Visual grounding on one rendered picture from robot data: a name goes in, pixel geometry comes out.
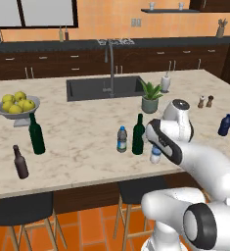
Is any tall green glass bottle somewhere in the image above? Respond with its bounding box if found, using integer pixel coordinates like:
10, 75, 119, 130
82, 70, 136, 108
28, 112, 46, 156

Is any dark wall shelf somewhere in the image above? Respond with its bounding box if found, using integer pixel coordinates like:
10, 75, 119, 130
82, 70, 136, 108
140, 8, 201, 15

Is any blue plastic bottle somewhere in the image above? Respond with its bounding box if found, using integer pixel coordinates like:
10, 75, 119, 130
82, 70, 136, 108
217, 113, 230, 137

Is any yellow-green apple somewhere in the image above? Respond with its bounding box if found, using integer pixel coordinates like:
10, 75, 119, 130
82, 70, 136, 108
14, 90, 27, 102
1, 100, 14, 113
8, 104, 23, 115
1, 93, 16, 104
20, 99, 36, 113

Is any white soap dispenser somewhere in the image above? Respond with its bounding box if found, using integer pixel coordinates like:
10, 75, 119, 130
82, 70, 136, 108
161, 71, 172, 94

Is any grey wire dish rack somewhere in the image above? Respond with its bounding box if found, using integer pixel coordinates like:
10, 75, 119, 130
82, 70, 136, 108
97, 37, 136, 46

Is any grey tap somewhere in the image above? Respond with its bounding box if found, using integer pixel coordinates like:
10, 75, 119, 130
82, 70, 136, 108
102, 38, 117, 98

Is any green plant in grey pot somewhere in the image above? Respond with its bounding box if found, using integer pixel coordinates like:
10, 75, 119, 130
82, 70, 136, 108
140, 80, 164, 115

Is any black framed window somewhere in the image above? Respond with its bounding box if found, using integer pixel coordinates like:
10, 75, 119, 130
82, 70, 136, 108
0, 0, 79, 30

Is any dark wood cupboard run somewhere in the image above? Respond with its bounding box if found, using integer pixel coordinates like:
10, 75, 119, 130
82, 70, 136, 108
0, 41, 230, 90

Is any tan bottle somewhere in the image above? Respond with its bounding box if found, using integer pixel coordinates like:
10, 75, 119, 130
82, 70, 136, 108
58, 25, 65, 43

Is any dark grey sink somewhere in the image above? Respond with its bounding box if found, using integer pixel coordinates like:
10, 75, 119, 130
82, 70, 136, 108
66, 75, 148, 103

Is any slim green glass bottle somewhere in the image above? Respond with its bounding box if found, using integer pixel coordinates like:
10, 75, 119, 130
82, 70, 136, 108
131, 113, 146, 156

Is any grey wall socket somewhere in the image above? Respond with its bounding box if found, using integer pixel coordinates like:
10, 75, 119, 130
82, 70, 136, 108
130, 18, 143, 28

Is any dark wood kitchen island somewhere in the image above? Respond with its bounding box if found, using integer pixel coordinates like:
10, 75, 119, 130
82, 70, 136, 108
0, 172, 207, 226

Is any black seat wooden stool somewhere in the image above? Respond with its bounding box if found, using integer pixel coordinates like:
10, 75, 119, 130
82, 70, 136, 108
113, 176, 170, 251
0, 191, 69, 251

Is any tan pot of tools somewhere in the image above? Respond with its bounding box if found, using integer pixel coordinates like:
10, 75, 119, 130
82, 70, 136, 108
215, 18, 229, 39

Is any brown shaker with dark cap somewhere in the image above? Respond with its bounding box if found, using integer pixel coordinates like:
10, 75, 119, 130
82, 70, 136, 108
206, 94, 215, 109

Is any brown glass bottle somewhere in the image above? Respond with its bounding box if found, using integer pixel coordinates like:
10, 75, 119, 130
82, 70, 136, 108
12, 144, 30, 180

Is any dark wood wall cupboard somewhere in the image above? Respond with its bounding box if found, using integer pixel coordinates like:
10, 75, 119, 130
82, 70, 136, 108
189, 0, 230, 14

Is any clear plastic water bottle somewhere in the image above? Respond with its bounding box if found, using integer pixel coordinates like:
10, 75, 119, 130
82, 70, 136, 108
115, 125, 128, 154

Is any grey fruit bowl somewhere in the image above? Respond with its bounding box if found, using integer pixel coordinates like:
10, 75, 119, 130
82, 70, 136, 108
0, 95, 41, 128

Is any small white plastic bottle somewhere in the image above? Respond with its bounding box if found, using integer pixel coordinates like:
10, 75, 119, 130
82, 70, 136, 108
149, 145, 162, 165

